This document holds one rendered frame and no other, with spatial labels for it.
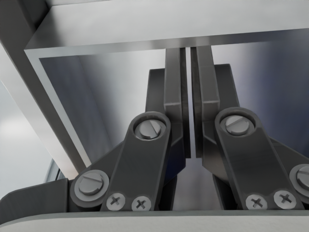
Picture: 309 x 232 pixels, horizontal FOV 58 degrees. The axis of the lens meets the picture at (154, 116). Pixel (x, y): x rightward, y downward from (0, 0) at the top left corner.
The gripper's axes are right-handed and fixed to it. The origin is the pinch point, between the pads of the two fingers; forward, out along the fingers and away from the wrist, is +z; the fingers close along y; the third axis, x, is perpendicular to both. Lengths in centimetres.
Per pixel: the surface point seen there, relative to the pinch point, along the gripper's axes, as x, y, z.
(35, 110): -4.5, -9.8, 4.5
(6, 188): -171, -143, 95
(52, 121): -3.5, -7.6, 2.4
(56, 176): -45, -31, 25
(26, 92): -3.0, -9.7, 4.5
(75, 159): -7.2, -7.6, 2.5
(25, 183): -164, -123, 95
